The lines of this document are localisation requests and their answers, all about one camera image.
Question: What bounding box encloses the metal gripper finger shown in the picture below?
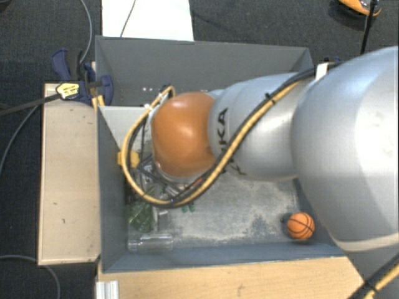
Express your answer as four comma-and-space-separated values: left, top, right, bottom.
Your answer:
157, 209, 171, 230

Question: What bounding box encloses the clear plastic bottle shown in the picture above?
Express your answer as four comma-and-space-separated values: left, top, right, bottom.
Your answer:
127, 233, 175, 254

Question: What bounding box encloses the pale wood flat board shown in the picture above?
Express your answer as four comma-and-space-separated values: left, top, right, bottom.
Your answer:
37, 82, 102, 266

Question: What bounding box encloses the grey metal bin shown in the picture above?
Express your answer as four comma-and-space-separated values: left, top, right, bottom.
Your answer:
94, 35, 347, 274

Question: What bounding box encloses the orange basketball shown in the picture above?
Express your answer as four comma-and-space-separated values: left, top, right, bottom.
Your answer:
286, 212, 316, 240

